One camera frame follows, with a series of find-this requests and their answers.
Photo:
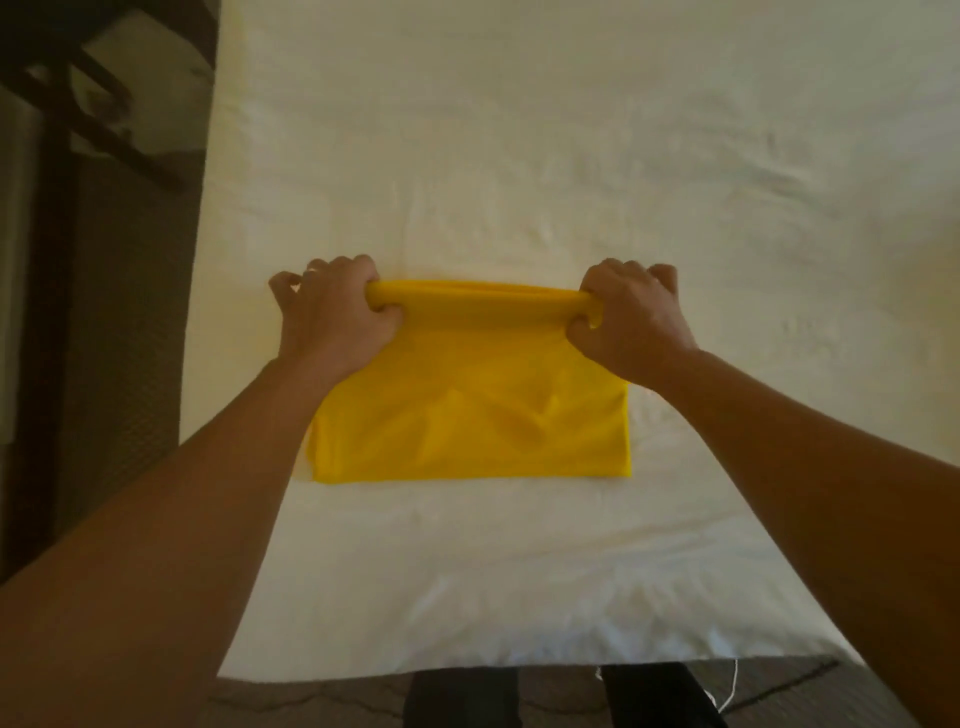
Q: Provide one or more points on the person's right leg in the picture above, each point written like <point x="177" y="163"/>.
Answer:
<point x="660" y="698"/>

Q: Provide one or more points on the person's right forearm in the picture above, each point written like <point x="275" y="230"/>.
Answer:
<point x="840" y="510"/>

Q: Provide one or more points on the black round stool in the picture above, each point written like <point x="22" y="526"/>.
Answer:
<point x="45" y="38"/>

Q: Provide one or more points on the person's leg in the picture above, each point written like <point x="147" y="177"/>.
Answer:
<point x="660" y="698"/>
<point x="465" y="698"/>

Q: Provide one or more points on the white bed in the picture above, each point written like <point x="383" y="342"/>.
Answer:
<point x="600" y="120"/>

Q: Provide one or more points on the person's left hand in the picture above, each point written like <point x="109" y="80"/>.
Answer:
<point x="333" y="318"/>

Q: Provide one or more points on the person's left leg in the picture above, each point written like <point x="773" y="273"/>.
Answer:
<point x="465" y="698"/>

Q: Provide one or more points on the yellow shirt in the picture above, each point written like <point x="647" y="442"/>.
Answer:
<point x="480" y="405"/>

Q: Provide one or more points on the person's left forearm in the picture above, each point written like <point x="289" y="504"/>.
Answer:
<point x="150" y="570"/>

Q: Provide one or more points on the person's right hand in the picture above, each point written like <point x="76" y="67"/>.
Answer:
<point x="638" y="324"/>

